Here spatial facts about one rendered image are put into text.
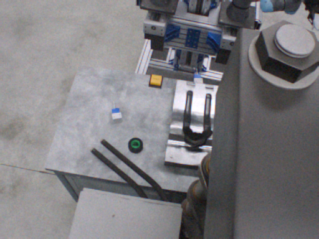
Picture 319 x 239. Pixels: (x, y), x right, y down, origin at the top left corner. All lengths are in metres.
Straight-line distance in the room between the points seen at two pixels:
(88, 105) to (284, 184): 1.56
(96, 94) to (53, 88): 1.14
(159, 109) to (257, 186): 1.46
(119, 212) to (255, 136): 0.57
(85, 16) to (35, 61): 0.75
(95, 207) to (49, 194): 1.64
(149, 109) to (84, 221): 1.04
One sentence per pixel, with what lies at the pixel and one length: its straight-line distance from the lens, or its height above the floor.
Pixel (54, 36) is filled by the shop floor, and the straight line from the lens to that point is 3.41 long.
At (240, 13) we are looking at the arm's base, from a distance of 2.01.
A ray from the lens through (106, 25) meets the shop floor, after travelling 3.42.
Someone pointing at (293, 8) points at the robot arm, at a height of 1.33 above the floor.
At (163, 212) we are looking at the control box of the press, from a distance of 0.91.
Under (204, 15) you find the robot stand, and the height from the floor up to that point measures 0.93.
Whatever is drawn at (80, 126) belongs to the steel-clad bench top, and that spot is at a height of 0.80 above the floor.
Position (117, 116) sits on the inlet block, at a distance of 1.74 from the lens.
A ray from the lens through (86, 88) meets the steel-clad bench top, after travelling 1.93.
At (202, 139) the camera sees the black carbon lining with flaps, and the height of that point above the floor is 0.88.
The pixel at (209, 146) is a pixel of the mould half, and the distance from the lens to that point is 1.68.
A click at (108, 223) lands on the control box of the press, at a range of 0.91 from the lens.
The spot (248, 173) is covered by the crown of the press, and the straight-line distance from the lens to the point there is 0.40.
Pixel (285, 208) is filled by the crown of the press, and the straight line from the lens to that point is 0.40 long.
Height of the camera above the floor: 2.36
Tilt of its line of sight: 61 degrees down
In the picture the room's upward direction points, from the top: 6 degrees clockwise
